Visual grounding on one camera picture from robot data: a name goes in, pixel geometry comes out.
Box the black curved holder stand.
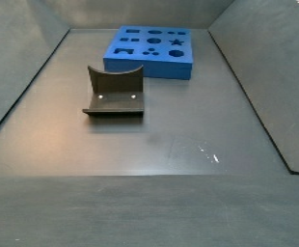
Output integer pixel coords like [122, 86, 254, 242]
[83, 67, 144, 116]

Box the blue shape-sorter block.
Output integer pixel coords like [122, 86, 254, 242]
[103, 26, 194, 80]

